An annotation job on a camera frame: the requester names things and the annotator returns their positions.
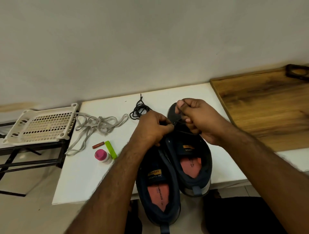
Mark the person's right hand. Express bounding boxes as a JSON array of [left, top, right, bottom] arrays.
[[175, 98, 235, 146]]

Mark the person's left hand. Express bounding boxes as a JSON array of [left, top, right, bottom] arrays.
[[129, 110, 175, 148]]

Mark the black shoelace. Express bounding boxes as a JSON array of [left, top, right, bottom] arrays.
[[166, 116, 191, 136], [129, 94, 151, 120]]

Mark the dark sneaker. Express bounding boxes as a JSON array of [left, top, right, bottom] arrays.
[[159, 102, 213, 197], [135, 145, 182, 234]]

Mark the grey shoelaces bundle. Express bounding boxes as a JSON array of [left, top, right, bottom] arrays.
[[65, 112, 129, 156]]

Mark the person's right forearm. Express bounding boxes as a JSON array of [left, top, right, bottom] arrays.
[[215, 128, 309, 234]]

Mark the person's left forearm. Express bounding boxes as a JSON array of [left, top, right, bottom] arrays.
[[65, 137, 155, 234]]

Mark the green marker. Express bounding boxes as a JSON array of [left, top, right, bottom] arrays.
[[105, 140, 118, 160]]

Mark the pink capped white bottle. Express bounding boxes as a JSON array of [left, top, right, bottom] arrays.
[[94, 148, 112, 164]]

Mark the wooden board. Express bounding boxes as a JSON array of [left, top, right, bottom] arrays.
[[210, 67, 309, 153]]

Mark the white perforated plastic tray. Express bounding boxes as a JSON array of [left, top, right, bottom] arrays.
[[2, 103, 79, 146]]

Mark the black metal rack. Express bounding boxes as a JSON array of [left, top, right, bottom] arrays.
[[0, 113, 78, 197]]

